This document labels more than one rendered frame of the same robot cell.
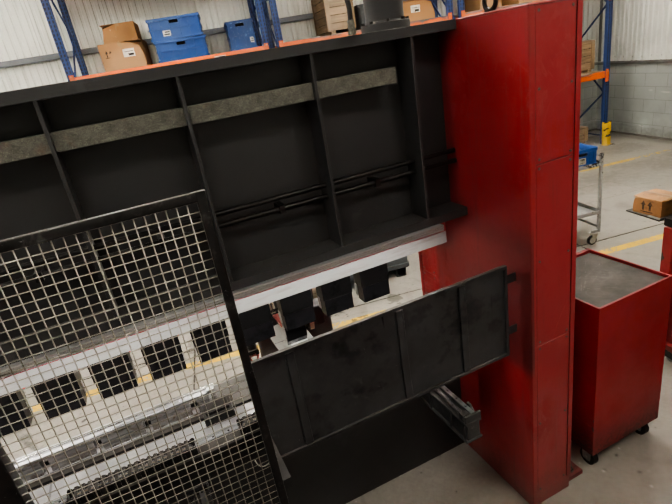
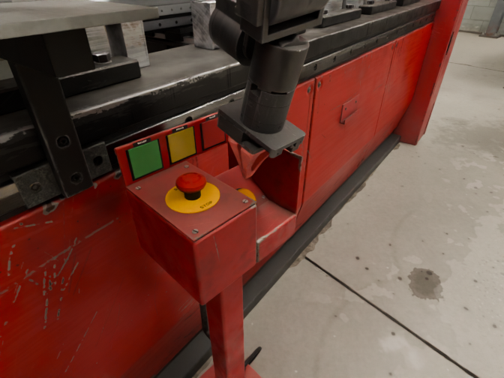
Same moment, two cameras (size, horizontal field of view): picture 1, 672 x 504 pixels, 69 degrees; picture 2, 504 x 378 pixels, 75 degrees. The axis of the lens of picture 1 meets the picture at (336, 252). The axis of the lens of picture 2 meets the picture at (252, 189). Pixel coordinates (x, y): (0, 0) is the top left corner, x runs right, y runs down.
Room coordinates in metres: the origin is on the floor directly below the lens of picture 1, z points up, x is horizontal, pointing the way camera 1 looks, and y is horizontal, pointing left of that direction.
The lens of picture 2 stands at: (2.60, 0.32, 1.04)
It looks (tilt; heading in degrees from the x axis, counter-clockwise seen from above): 35 degrees down; 148
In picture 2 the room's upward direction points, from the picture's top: straight up
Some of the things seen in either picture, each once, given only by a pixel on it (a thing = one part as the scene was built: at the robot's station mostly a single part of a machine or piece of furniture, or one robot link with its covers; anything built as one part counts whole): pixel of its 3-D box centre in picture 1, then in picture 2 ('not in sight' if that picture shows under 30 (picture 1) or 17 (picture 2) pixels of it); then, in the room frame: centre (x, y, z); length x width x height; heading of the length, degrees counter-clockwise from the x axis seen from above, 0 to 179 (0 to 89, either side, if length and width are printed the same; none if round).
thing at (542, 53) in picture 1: (486, 268); not in sight; (2.18, -0.72, 1.15); 0.85 x 0.25 x 2.30; 21
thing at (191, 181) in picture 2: not in sight; (192, 189); (2.25, 0.44, 0.79); 0.04 x 0.04 x 0.04
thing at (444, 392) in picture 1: (427, 385); not in sight; (1.80, -0.31, 0.81); 0.64 x 0.08 x 0.14; 21
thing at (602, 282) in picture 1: (588, 355); not in sight; (2.21, -1.28, 0.50); 0.50 x 0.50 x 1.00; 21
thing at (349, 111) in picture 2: not in sight; (352, 109); (1.78, 1.26, 0.59); 0.15 x 0.02 x 0.07; 111
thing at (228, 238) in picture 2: not in sight; (216, 196); (2.23, 0.48, 0.75); 0.20 x 0.16 x 0.18; 104
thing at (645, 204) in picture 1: (662, 202); not in sight; (2.89, -2.12, 1.04); 0.30 x 0.26 x 0.12; 101
